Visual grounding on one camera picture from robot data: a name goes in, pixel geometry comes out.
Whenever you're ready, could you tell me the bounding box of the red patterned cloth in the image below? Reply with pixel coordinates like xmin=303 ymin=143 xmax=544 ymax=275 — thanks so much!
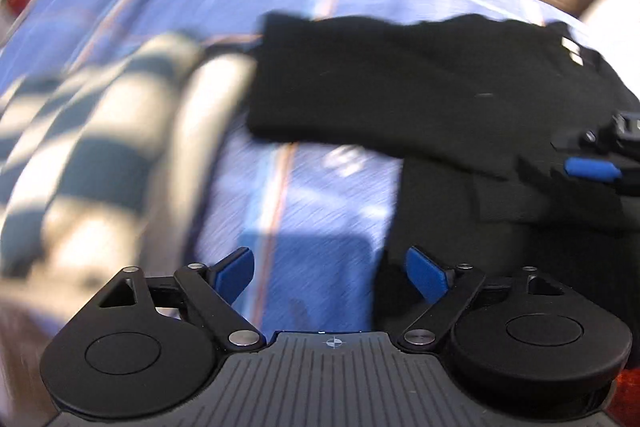
xmin=617 ymin=352 xmax=640 ymax=388

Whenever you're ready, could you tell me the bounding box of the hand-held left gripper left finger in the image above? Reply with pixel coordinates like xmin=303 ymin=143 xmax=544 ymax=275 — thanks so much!
xmin=97 ymin=247 xmax=266 ymax=352

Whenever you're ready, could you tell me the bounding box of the black knit garment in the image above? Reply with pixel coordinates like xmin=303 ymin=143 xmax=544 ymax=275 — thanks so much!
xmin=247 ymin=9 xmax=640 ymax=340

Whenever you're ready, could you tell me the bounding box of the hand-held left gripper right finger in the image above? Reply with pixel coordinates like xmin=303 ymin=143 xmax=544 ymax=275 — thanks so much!
xmin=399 ymin=246 xmax=573 ymax=352

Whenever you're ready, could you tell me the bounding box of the blue plaid bed sheet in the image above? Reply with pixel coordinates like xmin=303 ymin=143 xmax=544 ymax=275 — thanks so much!
xmin=0 ymin=0 xmax=603 ymax=344

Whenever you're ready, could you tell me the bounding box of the green and cream checkered cloth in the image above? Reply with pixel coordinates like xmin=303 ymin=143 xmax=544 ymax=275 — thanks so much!
xmin=0 ymin=32 xmax=261 ymax=300

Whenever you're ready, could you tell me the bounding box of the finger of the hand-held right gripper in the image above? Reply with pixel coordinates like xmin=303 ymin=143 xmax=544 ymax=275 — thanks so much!
xmin=520 ymin=154 xmax=640 ymax=200
xmin=550 ymin=109 xmax=640 ymax=155

